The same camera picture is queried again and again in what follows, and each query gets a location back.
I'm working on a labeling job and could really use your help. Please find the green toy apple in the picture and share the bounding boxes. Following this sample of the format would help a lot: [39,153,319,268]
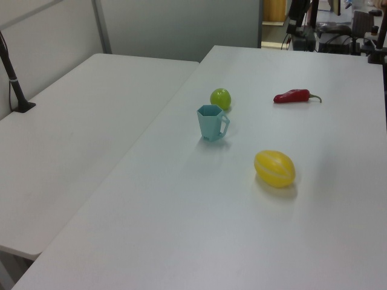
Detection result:
[210,88,233,111]

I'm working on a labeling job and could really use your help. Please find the red toy chili pepper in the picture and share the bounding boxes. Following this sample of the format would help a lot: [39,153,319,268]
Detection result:
[273,88,323,105]

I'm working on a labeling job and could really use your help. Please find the grey partition post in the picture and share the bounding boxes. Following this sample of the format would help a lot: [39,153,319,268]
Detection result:
[92,0,113,55]

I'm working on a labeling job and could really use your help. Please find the black equipment stand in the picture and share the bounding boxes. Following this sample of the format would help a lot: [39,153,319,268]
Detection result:
[285,0,322,51]

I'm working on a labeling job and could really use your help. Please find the yellow striped toy melon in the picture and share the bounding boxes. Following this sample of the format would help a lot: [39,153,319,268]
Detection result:
[253,150,296,189]

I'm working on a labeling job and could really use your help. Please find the white adjoining table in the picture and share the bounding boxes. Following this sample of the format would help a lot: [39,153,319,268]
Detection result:
[0,53,200,261]

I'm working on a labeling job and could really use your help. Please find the black office chair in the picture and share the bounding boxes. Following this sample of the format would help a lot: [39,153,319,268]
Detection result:
[350,10,376,42]

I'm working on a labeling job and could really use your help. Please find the black pole with base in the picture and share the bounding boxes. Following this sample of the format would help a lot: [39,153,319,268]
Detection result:
[0,30,36,114]

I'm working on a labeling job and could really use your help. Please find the teal hexagonal plastic mug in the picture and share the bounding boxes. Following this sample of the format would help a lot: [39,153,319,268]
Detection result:
[196,104,231,143]

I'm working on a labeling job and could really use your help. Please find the black clamp with pole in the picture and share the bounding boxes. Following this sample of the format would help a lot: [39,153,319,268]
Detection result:
[366,18,387,65]

